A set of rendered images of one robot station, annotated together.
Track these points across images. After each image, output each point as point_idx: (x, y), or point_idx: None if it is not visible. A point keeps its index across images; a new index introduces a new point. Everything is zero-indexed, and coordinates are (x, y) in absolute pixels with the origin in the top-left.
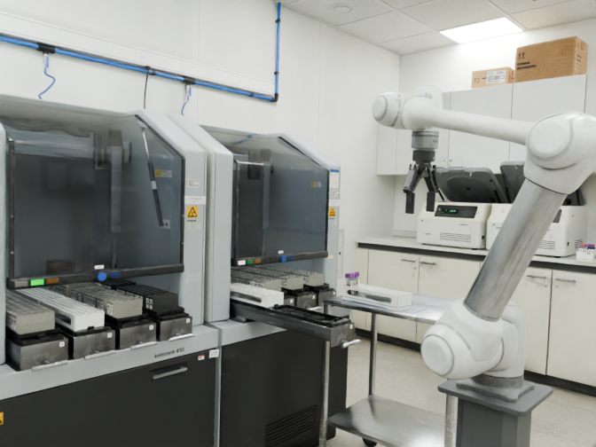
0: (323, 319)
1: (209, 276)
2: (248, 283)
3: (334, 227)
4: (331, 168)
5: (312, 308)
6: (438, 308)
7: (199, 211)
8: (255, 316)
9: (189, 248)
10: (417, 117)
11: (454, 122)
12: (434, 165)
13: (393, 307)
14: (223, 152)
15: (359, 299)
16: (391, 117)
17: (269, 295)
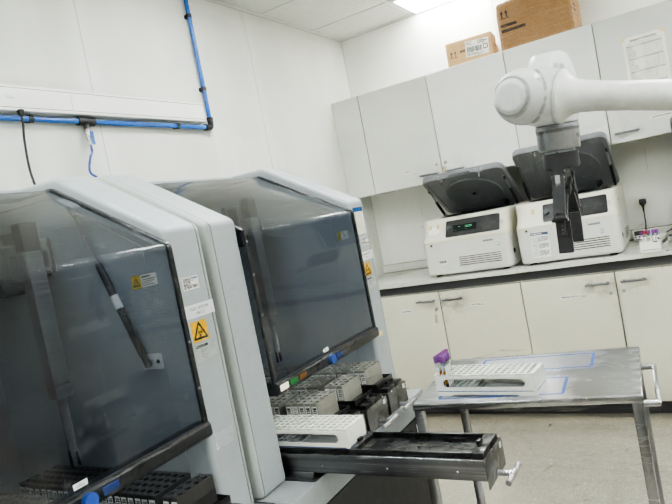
0: (450, 444)
1: (245, 424)
2: (289, 410)
3: (374, 289)
4: (352, 206)
5: (390, 419)
6: (579, 372)
7: (208, 326)
8: (334, 466)
9: (208, 392)
10: (578, 100)
11: (644, 97)
12: (571, 171)
13: (529, 391)
14: (220, 221)
15: (467, 390)
16: (537, 108)
17: (348, 428)
